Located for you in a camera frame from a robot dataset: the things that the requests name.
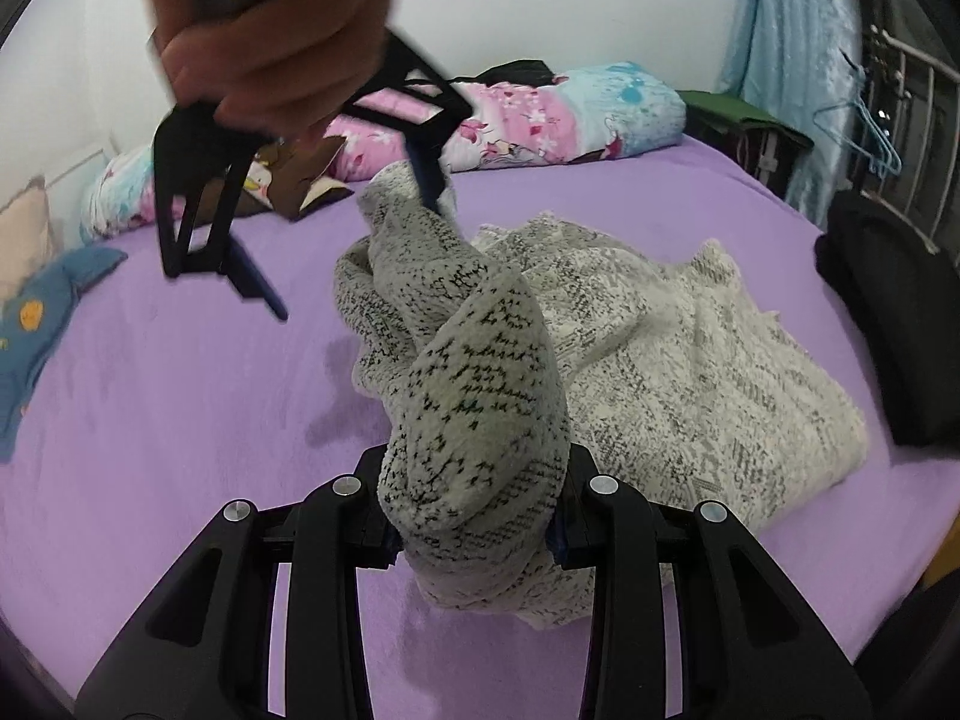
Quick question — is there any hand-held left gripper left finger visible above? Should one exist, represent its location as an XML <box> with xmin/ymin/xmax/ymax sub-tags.
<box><xmin>75</xmin><ymin>446</ymin><xmax>398</xmax><ymax>720</ymax></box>

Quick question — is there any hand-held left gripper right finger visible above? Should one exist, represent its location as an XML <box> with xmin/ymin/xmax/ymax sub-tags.
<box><xmin>544</xmin><ymin>446</ymin><xmax>875</xmax><ymax>720</ymax></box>

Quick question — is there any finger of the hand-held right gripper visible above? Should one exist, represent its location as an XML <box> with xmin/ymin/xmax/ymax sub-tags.
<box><xmin>330</xmin><ymin>28</ymin><xmax>475</xmax><ymax>215</ymax></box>
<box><xmin>152</xmin><ymin>103</ymin><xmax>291</xmax><ymax>325</ymax></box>

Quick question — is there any white grey knit sweater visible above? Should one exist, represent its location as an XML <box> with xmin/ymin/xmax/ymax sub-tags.
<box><xmin>332</xmin><ymin>161</ymin><xmax>871</xmax><ymax>631</ymax></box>

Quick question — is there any blue clothes hanger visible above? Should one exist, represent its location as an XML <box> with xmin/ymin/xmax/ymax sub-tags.
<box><xmin>814</xmin><ymin>52</ymin><xmax>905</xmax><ymax>181</ymax></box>

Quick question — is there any person's right hand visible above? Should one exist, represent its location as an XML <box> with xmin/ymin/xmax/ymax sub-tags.
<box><xmin>135</xmin><ymin>0</ymin><xmax>410</xmax><ymax>143</ymax></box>

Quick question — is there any light blue floral pillow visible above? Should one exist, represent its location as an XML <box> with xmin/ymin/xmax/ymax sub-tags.
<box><xmin>79</xmin><ymin>146</ymin><xmax>162</xmax><ymax>245</ymax></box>

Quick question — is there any brown cartoon cushion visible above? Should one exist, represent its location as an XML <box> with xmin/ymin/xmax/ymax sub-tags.
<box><xmin>240</xmin><ymin>136</ymin><xmax>355</xmax><ymax>222</ymax></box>

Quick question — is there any small black garment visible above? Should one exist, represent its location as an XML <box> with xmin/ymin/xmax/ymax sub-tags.
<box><xmin>450</xmin><ymin>58</ymin><xmax>556</xmax><ymax>87</ymax></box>

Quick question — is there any pink floral pillow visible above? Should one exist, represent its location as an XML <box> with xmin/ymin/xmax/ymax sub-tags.
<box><xmin>322</xmin><ymin>60</ymin><xmax>689</xmax><ymax>182</ymax></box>

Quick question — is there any beige pillow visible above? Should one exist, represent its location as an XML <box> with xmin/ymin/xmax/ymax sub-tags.
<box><xmin>0</xmin><ymin>174</ymin><xmax>57</xmax><ymax>301</ymax></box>

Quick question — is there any blue cartoon blanket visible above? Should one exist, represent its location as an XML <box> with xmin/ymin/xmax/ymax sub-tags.
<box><xmin>0</xmin><ymin>244</ymin><xmax>128</xmax><ymax>466</ymax></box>

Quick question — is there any purple bed sheet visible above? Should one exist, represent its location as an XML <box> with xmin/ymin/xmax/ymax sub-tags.
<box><xmin>0</xmin><ymin>131</ymin><xmax>960</xmax><ymax>720</ymax></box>

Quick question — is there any green cloth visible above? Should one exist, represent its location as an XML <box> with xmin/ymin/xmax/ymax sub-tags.
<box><xmin>675</xmin><ymin>88</ymin><xmax>815</xmax><ymax>151</ymax></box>

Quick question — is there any dark bag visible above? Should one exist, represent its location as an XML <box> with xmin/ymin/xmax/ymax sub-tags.
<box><xmin>705</xmin><ymin>120</ymin><xmax>796</xmax><ymax>200</ymax></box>

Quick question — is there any light blue curtain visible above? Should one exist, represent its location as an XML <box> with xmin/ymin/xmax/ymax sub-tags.
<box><xmin>716</xmin><ymin>0</ymin><xmax>863</xmax><ymax>230</ymax></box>

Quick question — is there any black cloth pile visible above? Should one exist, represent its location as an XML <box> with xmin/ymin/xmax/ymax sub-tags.
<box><xmin>814</xmin><ymin>190</ymin><xmax>960</xmax><ymax>447</ymax></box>

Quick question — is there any metal bed frame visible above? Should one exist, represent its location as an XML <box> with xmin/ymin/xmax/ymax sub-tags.
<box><xmin>847</xmin><ymin>0</ymin><xmax>960</xmax><ymax>256</ymax></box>

